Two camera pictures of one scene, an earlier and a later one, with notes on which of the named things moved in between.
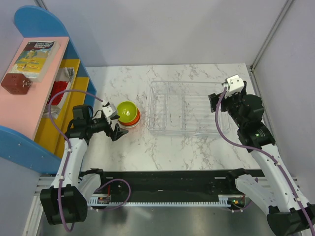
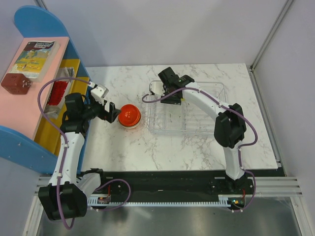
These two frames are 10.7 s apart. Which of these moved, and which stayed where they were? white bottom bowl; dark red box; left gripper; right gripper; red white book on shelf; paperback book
Moved: left gripper; right gripper
Stayed: dark red box; red white book on shelf; paperback book; white bottom bowl
